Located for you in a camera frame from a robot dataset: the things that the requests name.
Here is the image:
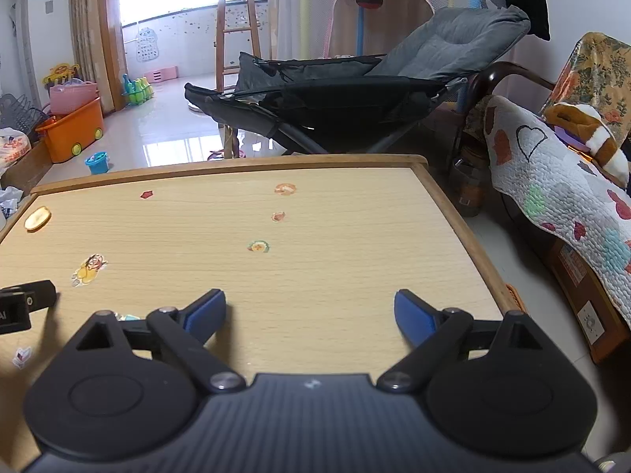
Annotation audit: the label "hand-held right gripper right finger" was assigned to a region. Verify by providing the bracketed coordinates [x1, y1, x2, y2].
[377, 288, 548, 395]

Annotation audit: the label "pink step stool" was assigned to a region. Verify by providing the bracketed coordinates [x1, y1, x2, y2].
[144, 65, 178, 84]

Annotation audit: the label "pink plastic basket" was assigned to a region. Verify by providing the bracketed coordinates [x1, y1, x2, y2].
[48, 81, 99, 115]

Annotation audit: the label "yellow floral chair cover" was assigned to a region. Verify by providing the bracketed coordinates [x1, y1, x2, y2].
[540, 32, 631, 158]

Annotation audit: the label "black hanging garment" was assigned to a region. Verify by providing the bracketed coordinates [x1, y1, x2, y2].
[505, 0, 552, 41]

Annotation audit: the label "orange wheeled storage bin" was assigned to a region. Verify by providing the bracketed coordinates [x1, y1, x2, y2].
[35, 96, 105, 163]

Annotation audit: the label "green toy bowling pins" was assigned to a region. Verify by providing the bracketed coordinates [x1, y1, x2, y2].
[122, 74, 155, 105]

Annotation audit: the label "cardboard box with white label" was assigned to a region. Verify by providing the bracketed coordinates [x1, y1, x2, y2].
[547, 239, 631, 365]

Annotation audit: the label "brown cardboard box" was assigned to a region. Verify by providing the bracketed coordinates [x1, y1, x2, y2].
[0, 139, 54, 197]

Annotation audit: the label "beige curtain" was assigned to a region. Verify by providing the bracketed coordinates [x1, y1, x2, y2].
[68, 0, 124, 114]

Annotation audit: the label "white bag with red print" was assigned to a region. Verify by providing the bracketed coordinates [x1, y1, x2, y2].
[0, 127, 33, 175]

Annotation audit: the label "toy basketball backboard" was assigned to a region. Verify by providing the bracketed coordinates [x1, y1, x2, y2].
[328, 0, 435, 57]

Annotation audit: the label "quilted patchwork blanket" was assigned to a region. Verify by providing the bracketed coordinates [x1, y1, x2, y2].
[483, 95, 631, 328]

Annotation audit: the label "dark grey plastic basket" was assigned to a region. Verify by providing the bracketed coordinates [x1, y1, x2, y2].
[0, 93, 50, 141]

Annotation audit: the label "tall wooden stool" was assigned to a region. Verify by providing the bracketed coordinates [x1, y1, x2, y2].
[210, 0, 262, 92]

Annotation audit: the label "white hanging wall chart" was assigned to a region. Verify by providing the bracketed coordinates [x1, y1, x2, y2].
[134, 24, 159, 63]

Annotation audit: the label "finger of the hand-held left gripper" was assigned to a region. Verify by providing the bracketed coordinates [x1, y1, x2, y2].
[0, 280, 57, 312]

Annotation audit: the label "grey folding lounge chair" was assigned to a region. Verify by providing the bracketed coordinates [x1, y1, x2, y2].
[185, 6, 532, 155]

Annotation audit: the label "dark wooden armchair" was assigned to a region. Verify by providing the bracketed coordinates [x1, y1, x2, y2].
[446, 61, 558, 218]

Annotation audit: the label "white standing air conditioner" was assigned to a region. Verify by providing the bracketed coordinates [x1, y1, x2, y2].
[20, 0, 75, 109]

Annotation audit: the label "brown glass jar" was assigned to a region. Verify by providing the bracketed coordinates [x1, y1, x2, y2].
[448, 153, 494, 218]

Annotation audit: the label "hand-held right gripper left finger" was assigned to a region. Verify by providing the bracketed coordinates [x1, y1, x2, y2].
[74, 288, 247, 395]

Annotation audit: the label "white bag with blue print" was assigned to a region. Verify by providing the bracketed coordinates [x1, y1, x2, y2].
[0, 186, 25, 220]

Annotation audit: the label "brown and white plush toy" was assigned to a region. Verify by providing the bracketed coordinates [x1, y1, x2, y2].
[545, 102, 631, 188]

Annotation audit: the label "round dried fruit slice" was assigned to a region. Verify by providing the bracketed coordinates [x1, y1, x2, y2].
[24, 205, 52, 232]

